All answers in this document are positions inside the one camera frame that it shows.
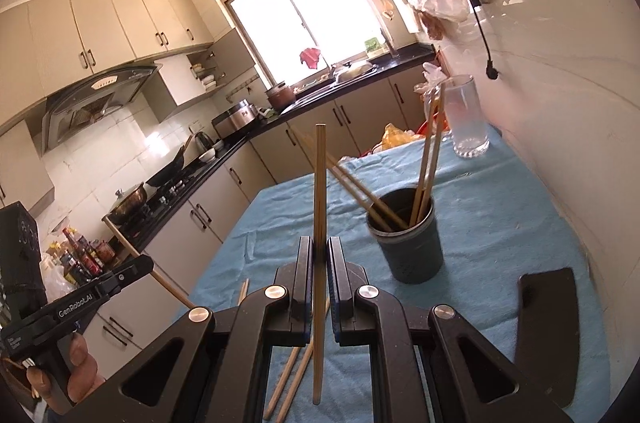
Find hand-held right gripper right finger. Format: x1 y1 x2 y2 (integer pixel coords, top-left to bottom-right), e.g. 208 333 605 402
326 237 576 423

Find beige upper cabinets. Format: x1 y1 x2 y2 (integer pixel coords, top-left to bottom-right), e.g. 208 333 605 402
0 0 216 134

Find stacked white dishes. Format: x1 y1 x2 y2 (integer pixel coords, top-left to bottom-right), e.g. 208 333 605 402
192 63 218 90

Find black wok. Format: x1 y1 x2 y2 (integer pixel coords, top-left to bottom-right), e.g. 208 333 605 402
145 136 193 188

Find white plastic bag orange contents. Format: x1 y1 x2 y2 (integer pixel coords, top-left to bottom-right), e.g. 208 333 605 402
414 63 446 94

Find silver rice cooker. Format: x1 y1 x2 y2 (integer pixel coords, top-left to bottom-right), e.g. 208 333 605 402
211 100 258 139

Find steel pot with lid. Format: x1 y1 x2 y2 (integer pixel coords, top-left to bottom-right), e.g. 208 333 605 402
102 184 148 225

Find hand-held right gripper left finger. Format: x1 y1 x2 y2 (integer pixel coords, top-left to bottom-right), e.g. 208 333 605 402
65 235 316 423

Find clear glass pitcher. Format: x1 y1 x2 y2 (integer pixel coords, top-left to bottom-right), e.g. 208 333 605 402
442 74 491 160

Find white cutting board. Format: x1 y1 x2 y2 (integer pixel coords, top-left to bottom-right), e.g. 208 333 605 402
387 0 418 34

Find blue tablecloth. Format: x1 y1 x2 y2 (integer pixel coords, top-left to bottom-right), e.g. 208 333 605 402
172 123 613 423

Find red plastic basin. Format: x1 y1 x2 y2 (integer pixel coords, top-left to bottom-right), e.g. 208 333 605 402
425 110 448 134

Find black flat object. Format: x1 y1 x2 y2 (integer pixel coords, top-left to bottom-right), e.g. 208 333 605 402
517 267 581 410

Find open wall cabinet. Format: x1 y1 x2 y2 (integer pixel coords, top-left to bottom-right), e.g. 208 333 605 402
152 28 258 121

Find yellow plastic bag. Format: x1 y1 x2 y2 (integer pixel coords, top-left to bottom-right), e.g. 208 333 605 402
382 123 425 150

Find black power cable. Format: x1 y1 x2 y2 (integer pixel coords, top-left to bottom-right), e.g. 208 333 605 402
435 0 501 80

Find black kitchen countertop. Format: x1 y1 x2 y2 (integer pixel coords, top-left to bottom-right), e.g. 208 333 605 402
102 43 436 254

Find brown cooking pot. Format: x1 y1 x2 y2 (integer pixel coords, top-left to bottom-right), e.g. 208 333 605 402
265 82 296 111

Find group of sauce bottles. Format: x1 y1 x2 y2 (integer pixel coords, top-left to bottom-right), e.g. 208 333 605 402
47 227 121 289

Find person's left hand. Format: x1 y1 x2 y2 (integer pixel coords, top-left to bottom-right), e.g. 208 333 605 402
25 332 107 414

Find glass range hood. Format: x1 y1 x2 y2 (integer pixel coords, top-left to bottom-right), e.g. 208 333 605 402
41 64 163 154

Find dark grey chopstick holder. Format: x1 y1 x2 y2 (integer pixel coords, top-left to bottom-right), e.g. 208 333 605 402
366 187 445 285

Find black gas stove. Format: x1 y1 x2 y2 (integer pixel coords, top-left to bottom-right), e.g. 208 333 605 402
117 173 193 239

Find steel pot lid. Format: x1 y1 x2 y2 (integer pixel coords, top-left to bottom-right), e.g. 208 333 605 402
332 60 373 83

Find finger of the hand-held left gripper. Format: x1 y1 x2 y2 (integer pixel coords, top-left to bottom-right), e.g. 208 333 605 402
95 254 155 299

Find brown hanging bag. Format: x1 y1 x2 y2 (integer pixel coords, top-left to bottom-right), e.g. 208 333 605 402
417 10 446 41

